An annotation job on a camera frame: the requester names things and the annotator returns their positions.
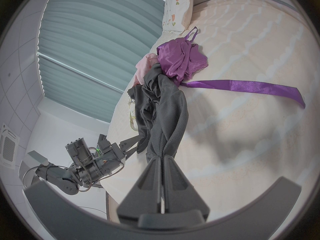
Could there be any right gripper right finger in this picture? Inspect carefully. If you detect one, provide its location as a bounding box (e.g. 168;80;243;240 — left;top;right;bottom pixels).
163;156;210;222

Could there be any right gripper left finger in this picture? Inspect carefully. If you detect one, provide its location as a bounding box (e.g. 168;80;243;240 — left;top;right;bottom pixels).
117;156;163;222

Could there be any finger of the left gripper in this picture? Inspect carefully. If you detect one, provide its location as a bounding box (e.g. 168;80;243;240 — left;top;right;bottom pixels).
124;147;138;161
119;135;142;151

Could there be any black sleeveless top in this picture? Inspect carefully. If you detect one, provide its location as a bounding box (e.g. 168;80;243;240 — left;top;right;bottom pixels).
127;63;188;164

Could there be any bed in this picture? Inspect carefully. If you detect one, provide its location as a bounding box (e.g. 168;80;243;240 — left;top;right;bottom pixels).
101;0;318;224

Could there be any cream printed garment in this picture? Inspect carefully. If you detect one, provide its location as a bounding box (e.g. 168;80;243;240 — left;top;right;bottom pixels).
126;96;138;132

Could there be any blue-green curtain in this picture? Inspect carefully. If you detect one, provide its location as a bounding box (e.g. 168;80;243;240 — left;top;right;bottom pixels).
37;55;123;124
37;0;167;91

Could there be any pink garment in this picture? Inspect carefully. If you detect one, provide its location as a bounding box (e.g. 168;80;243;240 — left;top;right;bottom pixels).
134;53;160;87

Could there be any white ceiling air conditioner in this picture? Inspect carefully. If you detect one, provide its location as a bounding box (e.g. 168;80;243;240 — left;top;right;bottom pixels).
0;124;20;169

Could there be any purple satin garment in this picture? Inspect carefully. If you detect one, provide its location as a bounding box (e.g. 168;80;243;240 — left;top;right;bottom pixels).
157;26;306;109

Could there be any white printed pillow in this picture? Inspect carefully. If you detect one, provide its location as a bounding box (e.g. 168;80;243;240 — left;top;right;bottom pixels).
162;0;194;33

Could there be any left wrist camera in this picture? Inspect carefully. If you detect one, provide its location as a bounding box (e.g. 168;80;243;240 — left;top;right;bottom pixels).
65;138;95;165

